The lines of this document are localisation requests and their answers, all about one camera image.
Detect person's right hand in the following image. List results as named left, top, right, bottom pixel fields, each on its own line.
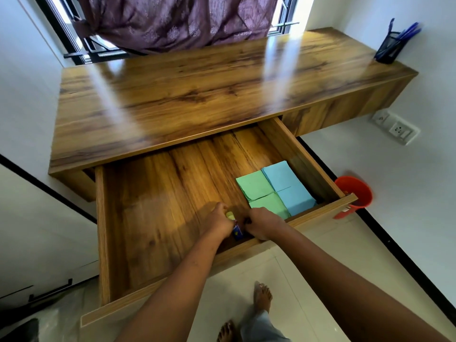
left=243, top=207, right=287, bottom=242

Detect person's left hand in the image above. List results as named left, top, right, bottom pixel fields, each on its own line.
left=199, top=202, right=237, bottom=243

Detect green sticky note pad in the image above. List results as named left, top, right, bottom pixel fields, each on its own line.
left=248, top=192, right=292, bottom=220
left=235, top=170, right=276, bottom=202

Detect blue glue stick yellow cap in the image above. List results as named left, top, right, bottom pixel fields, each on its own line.
left=226, top=211, right=245, bottom=242

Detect light blue sticky note pad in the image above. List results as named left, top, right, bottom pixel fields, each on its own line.
left=262, top=160, right=302, bottom=193
left=277, top=185, right=318, bottom=217

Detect wooden desk drawer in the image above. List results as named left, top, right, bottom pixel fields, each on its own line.
left=80, top=117, right=359, bottom=328
left=281, top=76, right=418, bottom=137

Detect black mesh pen holder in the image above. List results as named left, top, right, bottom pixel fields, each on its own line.
left=374, top=31, right=407, bottom=65

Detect bunch of blue pens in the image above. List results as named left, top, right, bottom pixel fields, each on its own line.
left=387, top=17, right=423, bottom=41

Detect person's right forearm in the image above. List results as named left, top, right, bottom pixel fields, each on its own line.
left=274, top=224, right=453, bottom=342

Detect person's left forearm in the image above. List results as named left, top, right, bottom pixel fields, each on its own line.
left=114, top=231, right=228, bottom=342

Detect person's right foot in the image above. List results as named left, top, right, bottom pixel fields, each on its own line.
left=253, top=281, right=273, bottom=314

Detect person's grey trousers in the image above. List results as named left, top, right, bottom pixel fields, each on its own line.
left=240, top=309, right=291, bottom=342

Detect orange waste bin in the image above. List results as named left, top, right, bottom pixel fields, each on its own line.
left=333, top=176, right=374, bottom=220

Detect black baseboard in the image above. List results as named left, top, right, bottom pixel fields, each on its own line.
left=297, top=137, right=456, bottom=317
left=0, top=154, right=97, bottom=224

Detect purple patterned curtain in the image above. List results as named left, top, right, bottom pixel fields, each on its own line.
left=71, top=0, right=280, bottom=54

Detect black chair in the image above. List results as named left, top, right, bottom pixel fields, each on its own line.
left=0, top=318, right=40, bottom=342

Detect white wood grain wardrobe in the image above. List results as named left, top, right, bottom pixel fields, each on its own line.
left=0, top=0, right=100, bottom=310

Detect white wall socket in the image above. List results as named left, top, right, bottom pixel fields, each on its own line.
left=370, top=109, right=421, bottom=146

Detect black wardrobe handle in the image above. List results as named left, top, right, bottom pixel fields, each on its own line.
left=28, top=278, right=74, bottom=303

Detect black window frame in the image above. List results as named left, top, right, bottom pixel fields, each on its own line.
left=34, top=0, right=300, bottom=65

